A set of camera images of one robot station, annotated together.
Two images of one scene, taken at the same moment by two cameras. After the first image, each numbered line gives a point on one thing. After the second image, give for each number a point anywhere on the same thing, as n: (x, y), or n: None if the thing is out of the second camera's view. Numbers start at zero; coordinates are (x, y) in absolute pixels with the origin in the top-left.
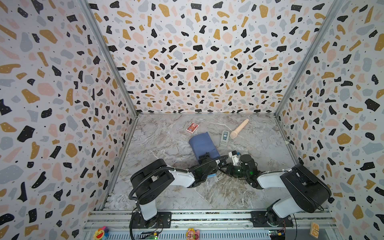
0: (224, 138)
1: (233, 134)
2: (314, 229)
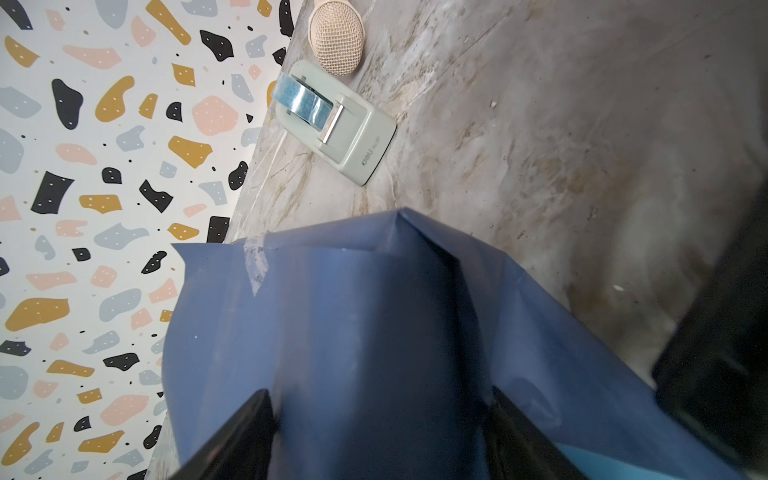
0: (333, 118)
1: (336, 34)
2: None
